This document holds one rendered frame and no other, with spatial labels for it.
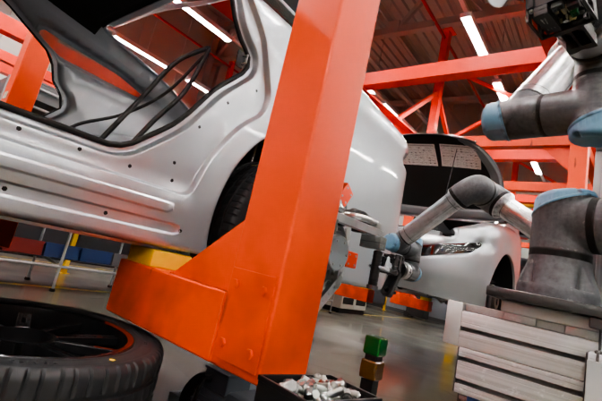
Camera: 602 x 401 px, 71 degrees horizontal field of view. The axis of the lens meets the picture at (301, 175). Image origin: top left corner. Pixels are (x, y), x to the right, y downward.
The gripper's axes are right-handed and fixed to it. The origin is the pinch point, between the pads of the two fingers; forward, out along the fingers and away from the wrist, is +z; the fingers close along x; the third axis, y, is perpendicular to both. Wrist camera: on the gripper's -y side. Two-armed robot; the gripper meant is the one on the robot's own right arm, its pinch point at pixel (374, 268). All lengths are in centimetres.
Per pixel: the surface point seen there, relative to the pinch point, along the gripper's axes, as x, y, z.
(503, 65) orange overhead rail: -47, 242, -275
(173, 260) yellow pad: -31, -12, 67
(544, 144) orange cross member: -16, 179, -346
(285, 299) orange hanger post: 21, -13, 73
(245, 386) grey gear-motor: -11, -43, 45
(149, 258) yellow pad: -33, -13, 75
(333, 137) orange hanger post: 21, 26, 68
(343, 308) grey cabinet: -439, -69, -674
